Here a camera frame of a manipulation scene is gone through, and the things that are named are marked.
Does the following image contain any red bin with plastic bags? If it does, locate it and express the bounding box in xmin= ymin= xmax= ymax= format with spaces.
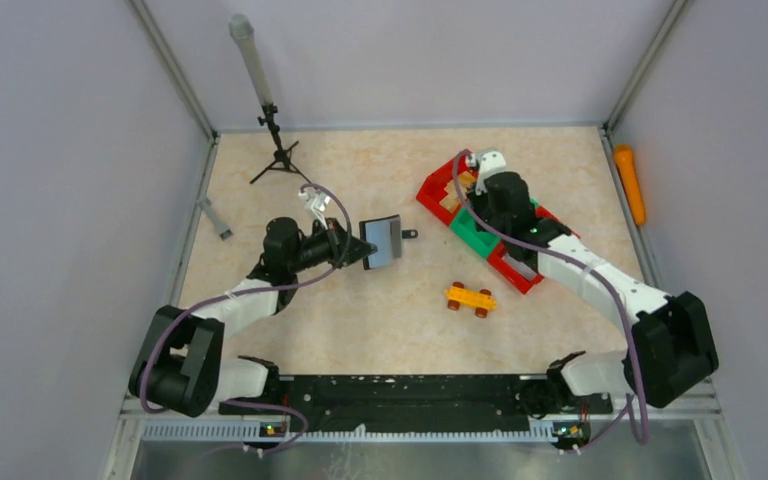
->
xmin=487 ymin=205 xmax=577 ymax=295

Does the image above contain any green plastic bin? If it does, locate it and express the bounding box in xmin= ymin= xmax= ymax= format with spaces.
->
xmin=448 ymin=198 xmax=541 ymax=261

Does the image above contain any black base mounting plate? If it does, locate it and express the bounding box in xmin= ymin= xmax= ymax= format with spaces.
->
xmin=218 ymin=374 xmax=614 ymax=433

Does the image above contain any yellow toy brick car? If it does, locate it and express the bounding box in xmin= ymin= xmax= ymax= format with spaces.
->
xmin=444 ymin=282 xmax=497 ymax=319

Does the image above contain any black leather card holder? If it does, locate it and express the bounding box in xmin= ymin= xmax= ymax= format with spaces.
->
xmin=359 ymin=215 xmax=419 ymax=270

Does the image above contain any red bin with wooden blocks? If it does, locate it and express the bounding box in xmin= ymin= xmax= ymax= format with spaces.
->
xmin=416 ymin=149 xmax=477 ymax=225

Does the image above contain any orange flashlight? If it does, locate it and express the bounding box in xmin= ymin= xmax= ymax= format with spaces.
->
xmin=613 ymin=144 xmax=647 ymax=226

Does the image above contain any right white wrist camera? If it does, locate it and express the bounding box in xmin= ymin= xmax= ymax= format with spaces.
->
xmin=465 ymin=148 xmax=507 ymax=195

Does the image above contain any black tripod with grey tube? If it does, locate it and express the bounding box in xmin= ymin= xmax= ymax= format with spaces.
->
xmin=228 ymin=13 xmax=310 ymax=184

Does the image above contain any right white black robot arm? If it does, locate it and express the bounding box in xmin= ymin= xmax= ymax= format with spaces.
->
xmin=467 ymin=172 xmax=720 ymax=412

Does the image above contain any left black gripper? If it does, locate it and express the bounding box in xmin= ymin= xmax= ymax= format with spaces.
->
xmin=288 ymin=217 xmax=377 ymax=273

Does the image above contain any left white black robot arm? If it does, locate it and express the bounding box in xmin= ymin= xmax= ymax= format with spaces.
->
xmin=129 ymin=217 xmax=377 ymax=417

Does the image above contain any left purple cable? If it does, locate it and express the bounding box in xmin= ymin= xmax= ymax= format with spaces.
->
xmin=137 ymin=182 xmax=353 ymax=458

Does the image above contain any purple cable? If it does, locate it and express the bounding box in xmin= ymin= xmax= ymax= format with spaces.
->
xmin=137 ymin=182 xmax=353 ymax=458
xmin=451 ymin=149 xmax=652 ymax=455

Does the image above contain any small grey tool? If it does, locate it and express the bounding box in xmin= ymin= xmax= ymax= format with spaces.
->
xmin=196 ymin=196 xmax=233 ymax=241

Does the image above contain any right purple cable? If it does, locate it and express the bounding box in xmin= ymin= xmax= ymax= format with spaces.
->
xmin=451 ymin=149 xmax=652 ymax=455

